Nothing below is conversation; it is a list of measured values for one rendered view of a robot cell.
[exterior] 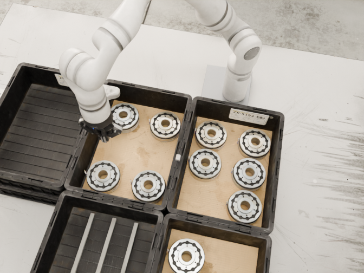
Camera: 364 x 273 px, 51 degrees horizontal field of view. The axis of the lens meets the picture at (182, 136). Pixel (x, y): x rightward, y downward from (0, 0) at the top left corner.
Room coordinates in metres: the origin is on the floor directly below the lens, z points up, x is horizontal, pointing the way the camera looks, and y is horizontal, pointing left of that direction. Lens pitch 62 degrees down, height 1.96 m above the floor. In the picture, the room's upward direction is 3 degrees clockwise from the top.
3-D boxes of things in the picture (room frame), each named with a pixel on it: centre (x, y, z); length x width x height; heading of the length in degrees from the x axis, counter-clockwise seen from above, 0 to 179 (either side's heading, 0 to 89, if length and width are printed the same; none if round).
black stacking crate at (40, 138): (0.58, 0.45, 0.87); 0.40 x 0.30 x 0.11; 171
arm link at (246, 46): (0.86, -0.19, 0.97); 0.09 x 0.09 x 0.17; 29
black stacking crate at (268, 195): (0.49, -0.15, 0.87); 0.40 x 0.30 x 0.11; 171
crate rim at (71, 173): (0.53, 0.15, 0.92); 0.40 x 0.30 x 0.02; 171
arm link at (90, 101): (0.51, 0.23, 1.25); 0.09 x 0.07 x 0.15; 55
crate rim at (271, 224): (0.49, -0.15, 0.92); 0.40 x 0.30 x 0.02; 171
